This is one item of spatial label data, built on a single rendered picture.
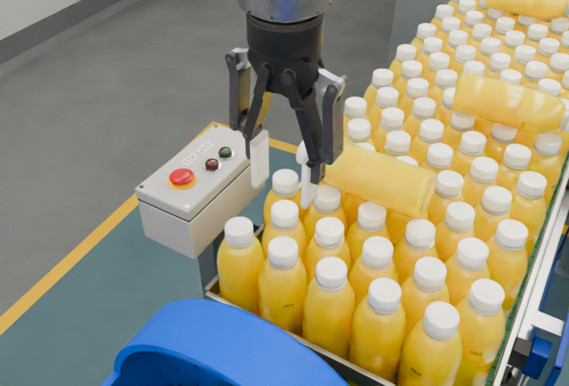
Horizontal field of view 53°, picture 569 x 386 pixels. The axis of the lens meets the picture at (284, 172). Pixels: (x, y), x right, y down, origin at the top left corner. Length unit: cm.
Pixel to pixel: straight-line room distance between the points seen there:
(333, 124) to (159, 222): 38
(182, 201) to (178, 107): 233
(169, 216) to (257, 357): 40
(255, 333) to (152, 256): 181
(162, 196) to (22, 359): 137
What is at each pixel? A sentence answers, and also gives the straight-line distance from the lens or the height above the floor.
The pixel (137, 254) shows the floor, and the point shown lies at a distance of 232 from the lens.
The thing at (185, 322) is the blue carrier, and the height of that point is 122.
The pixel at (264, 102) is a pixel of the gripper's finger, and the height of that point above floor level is 131.
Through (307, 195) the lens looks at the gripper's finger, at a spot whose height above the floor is 121.
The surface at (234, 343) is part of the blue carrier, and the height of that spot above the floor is 123.
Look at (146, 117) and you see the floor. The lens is 309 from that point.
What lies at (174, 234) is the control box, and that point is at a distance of 87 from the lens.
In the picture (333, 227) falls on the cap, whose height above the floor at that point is 110.
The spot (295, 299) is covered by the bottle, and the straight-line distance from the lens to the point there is 79.
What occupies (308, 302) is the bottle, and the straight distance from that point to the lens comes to 76.
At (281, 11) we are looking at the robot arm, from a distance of 52.
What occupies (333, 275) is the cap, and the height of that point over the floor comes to 110.
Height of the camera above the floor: 164
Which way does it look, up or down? 39 degrees down
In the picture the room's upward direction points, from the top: straight up
